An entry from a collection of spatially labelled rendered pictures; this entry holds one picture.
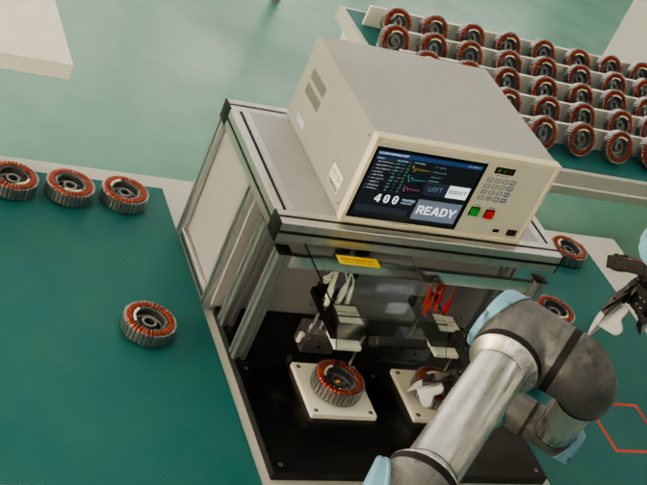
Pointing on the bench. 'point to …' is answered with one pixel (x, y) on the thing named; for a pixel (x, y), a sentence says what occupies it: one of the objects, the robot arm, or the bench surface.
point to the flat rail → (443, 276)
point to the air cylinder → (315, 336)
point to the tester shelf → (482, 249)
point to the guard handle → (398, 343)
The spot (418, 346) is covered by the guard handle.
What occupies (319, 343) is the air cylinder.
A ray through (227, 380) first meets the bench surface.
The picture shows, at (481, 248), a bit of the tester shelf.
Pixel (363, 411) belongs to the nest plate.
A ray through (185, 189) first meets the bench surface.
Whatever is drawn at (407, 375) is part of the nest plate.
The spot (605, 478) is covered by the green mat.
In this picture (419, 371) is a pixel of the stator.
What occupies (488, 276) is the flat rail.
